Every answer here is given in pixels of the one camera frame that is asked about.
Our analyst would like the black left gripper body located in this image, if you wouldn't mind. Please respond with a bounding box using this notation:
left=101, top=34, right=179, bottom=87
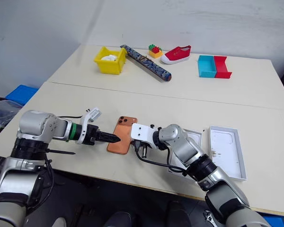
left=84, top=124, right=100, bottom=146

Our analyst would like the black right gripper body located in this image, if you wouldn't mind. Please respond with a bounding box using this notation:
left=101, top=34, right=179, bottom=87
left=132, top=140, right=151, bottom=158

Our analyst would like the white phone box base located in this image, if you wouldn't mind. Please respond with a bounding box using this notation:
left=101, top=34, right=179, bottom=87
left=168, top=129, right=203, bottom=176

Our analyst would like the white phone box lid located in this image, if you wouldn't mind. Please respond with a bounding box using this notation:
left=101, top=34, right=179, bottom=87
left=209, top=125, right=248, bottom=182

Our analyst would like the blue open box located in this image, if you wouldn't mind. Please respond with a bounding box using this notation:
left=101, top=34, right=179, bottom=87
left=197, top=55, right=217, bottom=79

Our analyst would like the red open box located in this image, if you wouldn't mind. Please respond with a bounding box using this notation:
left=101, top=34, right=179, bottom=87
left=213, top=55, right=233, bottom=79

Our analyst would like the orange smartphone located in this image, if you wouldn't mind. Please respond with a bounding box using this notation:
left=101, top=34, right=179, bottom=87
left=106, top=115, right=138, bottom=155

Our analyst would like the yellow plastic bin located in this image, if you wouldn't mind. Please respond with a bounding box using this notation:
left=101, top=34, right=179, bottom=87
left=93, top=46, right=128, bottom=76

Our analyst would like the dark rounded shape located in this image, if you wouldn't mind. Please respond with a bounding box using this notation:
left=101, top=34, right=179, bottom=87
left=103, top=211, right=136, bottom=227

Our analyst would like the crumpled white cloth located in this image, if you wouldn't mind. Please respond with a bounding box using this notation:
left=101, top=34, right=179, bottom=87
left=100, top=54, right=118, bottom=62

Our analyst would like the blue patterned rolled scroll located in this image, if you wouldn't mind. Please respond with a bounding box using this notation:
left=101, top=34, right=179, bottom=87
left=119, top=44, right=173, bottom=83

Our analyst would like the blue plastic crate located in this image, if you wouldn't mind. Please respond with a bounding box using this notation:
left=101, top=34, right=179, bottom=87
left=5, top=85, right=39, bottom=106

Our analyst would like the black plastic bag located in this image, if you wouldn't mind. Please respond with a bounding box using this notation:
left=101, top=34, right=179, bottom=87
left=0, top=95, right=24, bottom=143

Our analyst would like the silver metal clip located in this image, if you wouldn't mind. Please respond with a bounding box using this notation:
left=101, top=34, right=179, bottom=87
left=203, top=209, right=214, bottom=226

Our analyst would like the red canvas shoe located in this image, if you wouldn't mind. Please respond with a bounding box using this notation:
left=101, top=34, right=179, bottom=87
left=160, top=45, right=192, bottom=65

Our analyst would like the blue bin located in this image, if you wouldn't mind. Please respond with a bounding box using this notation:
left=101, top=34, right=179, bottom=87
left=259, top=211, right=284, bottom=227

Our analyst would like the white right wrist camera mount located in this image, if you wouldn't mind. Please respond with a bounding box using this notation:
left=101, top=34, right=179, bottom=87
left=130, top=122, right=157, bottom=145

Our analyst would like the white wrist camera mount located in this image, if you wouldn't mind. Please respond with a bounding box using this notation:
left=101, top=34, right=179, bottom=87
left=130, top=122, right=157, bottom=145
left=76, top=107, right=102, bottom=145

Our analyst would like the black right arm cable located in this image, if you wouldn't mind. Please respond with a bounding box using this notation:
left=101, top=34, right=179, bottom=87
left=134, top=140, right=189, bottom=177

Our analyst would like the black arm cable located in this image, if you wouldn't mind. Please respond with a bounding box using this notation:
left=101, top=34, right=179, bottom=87
left=28, top=114, right=84, bottom=211
left=134, top=140, right=189, bottom=177

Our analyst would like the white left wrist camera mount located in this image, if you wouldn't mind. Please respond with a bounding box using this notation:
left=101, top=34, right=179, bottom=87
left=76, top=107, right=102, bottom=145

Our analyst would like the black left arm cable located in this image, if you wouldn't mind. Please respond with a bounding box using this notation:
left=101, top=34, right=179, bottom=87
left=28, top=114, right=84, bottom=211

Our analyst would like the black cable tie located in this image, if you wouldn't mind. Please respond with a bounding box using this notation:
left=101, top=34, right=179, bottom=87
left=46, top=148, right=77, bottom=156

